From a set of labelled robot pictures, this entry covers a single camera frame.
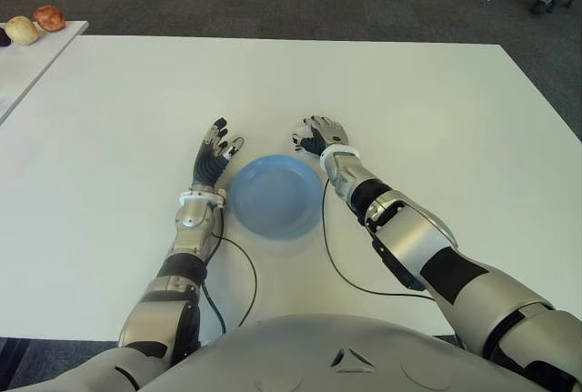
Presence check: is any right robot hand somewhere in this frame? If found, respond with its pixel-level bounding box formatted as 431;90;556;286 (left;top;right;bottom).
289;114;350;157

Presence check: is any pale yellow fruit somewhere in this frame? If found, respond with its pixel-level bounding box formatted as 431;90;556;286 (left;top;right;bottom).
4;15;41;45

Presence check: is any red-brown fruit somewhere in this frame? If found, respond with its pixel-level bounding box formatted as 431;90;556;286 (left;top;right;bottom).
32;5;66;32

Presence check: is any grey robot torso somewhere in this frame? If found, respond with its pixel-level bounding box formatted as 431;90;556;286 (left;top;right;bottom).
149;313;542;392

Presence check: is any white side table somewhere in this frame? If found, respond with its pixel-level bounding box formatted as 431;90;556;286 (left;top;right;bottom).
0;21;89;127

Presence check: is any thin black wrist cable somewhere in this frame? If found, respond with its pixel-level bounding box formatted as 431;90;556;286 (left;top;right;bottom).
321;176;436;301
212;235;259;328

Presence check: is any blue plastic plate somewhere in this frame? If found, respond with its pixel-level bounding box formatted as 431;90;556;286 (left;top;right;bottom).
230;154;322;242

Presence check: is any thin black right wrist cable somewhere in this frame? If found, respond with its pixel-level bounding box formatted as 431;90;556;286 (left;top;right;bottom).
321;176;436;301

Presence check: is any thick dark left arm cable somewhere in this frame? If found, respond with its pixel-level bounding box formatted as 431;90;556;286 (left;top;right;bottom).
201;281;227;335

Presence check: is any thin black left wrist cable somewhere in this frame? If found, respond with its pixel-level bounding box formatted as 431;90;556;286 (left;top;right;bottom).
212;235;259;328

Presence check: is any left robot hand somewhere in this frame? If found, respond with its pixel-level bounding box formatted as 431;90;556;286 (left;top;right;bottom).
193;116;246;188

